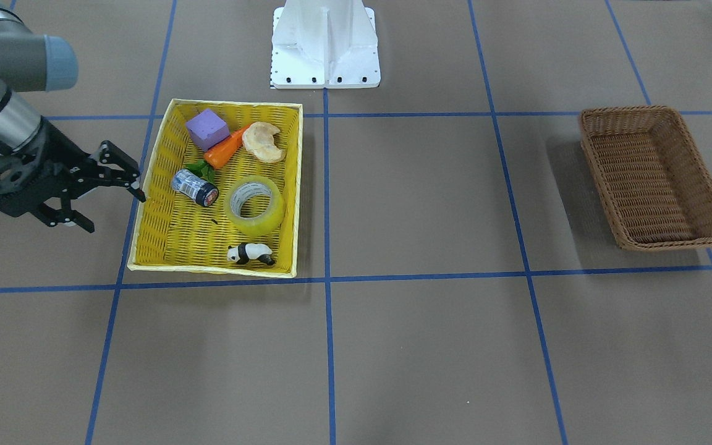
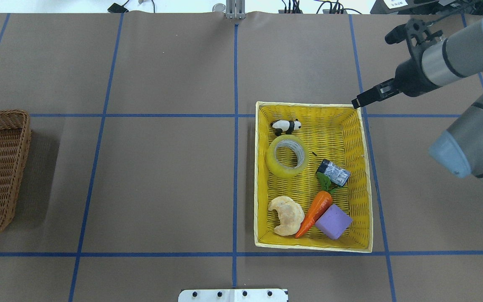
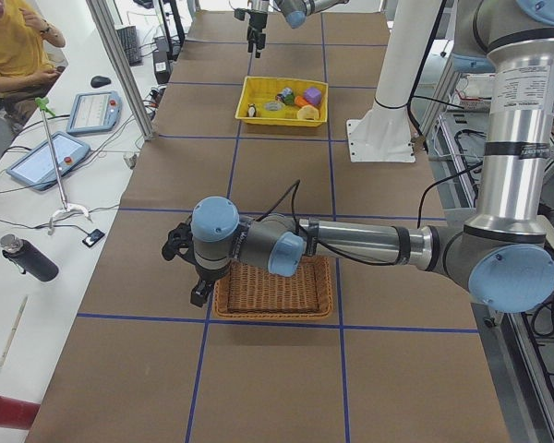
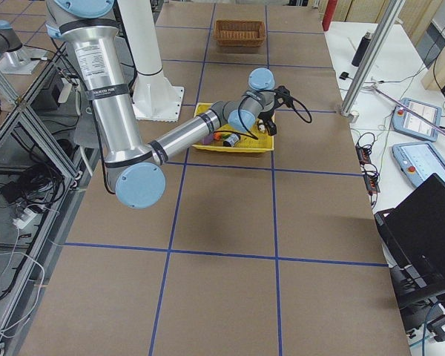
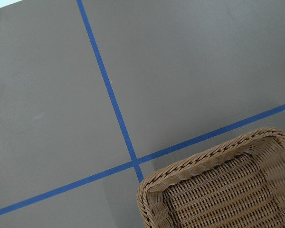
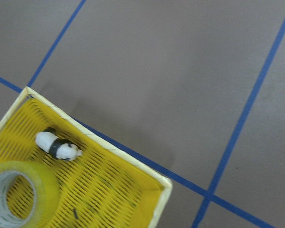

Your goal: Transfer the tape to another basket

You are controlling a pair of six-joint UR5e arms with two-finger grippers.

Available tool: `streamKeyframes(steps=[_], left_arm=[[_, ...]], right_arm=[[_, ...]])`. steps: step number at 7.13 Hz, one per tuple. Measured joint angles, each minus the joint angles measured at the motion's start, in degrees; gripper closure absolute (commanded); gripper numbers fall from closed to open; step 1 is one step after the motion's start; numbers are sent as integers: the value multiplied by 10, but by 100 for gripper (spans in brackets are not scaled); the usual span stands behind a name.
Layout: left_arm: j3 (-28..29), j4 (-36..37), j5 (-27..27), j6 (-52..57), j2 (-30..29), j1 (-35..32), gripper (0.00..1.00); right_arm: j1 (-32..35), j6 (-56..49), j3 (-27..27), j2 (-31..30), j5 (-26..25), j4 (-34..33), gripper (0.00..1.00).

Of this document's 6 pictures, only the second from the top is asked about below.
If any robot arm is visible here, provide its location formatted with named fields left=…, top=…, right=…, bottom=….
left=351, top=16, right=483, bottom=183

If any aluminium frame post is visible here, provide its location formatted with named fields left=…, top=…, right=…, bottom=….
left=225, top=0, right=247, bottom=20

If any orange toy carrot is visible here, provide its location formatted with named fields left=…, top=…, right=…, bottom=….
left=294, top=172, right=338, bottom=239

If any toy croissant bread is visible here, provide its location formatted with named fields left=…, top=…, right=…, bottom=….
left=268, top=196, right=305, bottom=237

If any yellow tape roll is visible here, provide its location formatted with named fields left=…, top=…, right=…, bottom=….
left=265, top=135, right=310, bottom=179

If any panda figurine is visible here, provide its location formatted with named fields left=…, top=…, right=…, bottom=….
left=270, top=119, right=302, bottom=136

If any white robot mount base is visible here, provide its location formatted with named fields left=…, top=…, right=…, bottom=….
left=178, top=288, right=290, bottom=302

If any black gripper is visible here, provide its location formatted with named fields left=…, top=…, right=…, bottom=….
left=351, top=19, right=439, bottom=109

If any small black can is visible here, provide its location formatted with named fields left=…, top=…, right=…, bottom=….
left=317, top=159, right=351, bottom=187

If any yellow woven basket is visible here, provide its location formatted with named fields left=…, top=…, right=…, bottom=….
left=253, top=102, right=374, bottom=253

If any purple foam cube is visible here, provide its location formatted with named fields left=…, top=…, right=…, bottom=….
left=315, top=204, right=353, bottom=240

